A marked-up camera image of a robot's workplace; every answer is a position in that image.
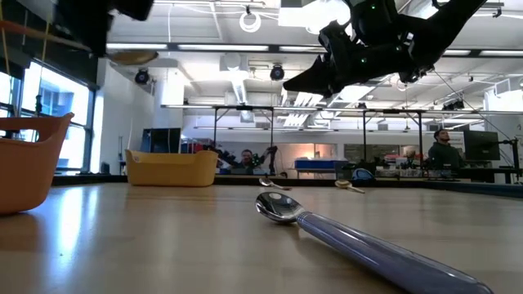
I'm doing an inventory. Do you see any blue box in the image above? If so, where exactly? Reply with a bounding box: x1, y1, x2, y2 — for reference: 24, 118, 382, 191
293, 158, 349, 171

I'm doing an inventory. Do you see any long ceiling light strip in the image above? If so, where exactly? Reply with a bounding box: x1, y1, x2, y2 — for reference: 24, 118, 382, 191
279, 45, 328, 53
177, 43, 270, 53
105, 42, 168, 51

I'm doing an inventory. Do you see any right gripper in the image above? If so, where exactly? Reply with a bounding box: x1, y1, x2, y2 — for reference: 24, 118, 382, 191
282, 20, 413, 99

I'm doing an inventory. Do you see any orange plastic bin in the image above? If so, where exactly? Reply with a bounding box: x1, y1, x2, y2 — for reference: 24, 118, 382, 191
0, 112, 75, 216

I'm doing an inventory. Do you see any person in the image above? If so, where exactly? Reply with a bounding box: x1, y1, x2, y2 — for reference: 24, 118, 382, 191
427, 128, 467, 171
232, 149, 262, 176

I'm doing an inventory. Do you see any gold spoon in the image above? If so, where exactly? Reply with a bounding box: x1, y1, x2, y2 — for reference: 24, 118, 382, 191
334, 179, 366, 194
0, 19, 160, 67

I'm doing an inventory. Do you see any white cable coil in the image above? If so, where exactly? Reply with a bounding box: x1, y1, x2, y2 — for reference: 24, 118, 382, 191
239, 10, 262, 33

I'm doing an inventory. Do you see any white ceiling light panel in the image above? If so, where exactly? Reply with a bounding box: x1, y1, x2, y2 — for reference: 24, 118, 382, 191
278, 0, 352, 29

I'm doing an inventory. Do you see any blue white ball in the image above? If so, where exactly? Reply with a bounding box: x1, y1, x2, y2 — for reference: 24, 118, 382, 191
351, 167, 375, 182

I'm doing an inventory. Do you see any black aluminium table frame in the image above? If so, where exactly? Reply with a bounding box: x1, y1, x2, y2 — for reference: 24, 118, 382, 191
52, 174, 523, 199

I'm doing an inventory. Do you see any yellow plastic bin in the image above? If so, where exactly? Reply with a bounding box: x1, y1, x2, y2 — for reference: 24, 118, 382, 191
124, 149, 220, 188

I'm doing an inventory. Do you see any purple-handled silver spoon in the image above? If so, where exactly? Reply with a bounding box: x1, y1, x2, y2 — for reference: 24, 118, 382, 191
255, 191, 495, 294

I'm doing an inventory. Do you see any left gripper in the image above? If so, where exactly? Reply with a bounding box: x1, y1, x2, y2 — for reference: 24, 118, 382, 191
56, 0, 155, 56

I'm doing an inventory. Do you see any large window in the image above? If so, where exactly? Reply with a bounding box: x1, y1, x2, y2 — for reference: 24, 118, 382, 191
0, 60, 97, 172

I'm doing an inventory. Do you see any orange-handled silver spoon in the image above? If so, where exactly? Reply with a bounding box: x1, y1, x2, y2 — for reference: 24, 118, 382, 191
258, 176, 293, 192

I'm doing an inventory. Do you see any black computer monitor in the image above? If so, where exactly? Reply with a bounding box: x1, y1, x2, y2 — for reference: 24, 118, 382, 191
141, 127, 182, 154
463, 130, 502, 162

